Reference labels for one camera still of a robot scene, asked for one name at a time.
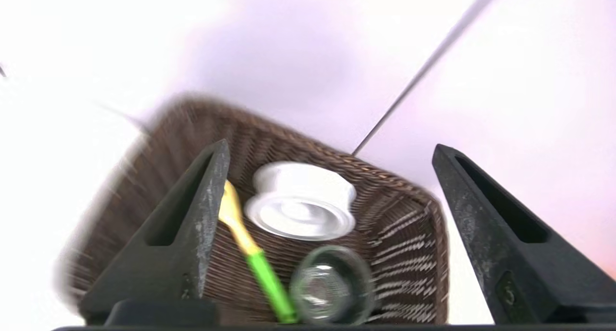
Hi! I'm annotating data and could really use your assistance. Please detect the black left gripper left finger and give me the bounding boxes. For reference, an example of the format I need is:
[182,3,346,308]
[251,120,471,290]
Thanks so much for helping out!
[79,139,231,326]

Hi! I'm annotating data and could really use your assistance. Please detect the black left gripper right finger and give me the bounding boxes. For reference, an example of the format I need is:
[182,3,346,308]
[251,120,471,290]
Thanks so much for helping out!
[432,144,616,326]

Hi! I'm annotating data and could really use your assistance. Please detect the yellow green pasta fork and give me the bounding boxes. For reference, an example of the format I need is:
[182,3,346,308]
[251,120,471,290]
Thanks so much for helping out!
[219,179,298,324]

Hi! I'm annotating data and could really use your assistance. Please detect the white translucent plastic container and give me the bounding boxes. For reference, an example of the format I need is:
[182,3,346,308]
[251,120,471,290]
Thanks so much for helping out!
[244,161,358,241]

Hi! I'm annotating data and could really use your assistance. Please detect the dark brown wicker basket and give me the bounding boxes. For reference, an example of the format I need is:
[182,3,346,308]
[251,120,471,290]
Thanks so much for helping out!
[55,94,450,326]

